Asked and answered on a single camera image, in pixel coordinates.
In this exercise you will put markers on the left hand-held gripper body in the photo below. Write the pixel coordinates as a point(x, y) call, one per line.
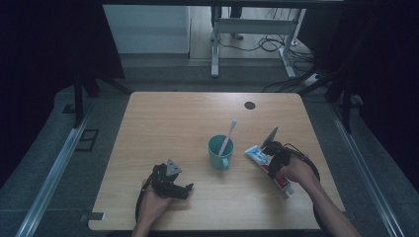
point(164, 181)

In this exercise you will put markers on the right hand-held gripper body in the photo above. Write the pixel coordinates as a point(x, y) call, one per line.
point(280, 153)

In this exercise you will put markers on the white toothpaste tube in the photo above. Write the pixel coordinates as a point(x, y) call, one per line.
point(257, 156)

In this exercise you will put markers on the pink toothbrush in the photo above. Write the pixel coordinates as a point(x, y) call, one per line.
point(229, 137)

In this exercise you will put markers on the teal cup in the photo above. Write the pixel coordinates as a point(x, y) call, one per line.
point(219, 158)

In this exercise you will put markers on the person's right hand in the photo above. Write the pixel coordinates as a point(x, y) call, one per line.
point(298, 171)

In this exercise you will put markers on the person's left hand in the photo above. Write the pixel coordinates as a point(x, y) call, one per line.
point(151, 205)

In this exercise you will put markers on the black round table grommet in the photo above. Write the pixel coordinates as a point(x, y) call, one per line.
point(249, 105)

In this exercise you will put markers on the white power strip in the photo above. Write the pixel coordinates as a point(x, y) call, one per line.
point(312, 79)

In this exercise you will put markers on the black metal stand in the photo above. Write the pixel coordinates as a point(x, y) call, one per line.
point(344, 98)
point(78, 98)

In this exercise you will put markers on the white cabinet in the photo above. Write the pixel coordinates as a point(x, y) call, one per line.
point(146, 29)

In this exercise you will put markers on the metal floor rail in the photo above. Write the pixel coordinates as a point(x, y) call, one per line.
point(364, 171)
point(52, 179)

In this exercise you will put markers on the black floor hatch frame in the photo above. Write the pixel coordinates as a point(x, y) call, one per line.
point(87, 140)

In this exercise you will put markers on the white desk frame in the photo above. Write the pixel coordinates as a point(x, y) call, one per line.
point(255, 25)

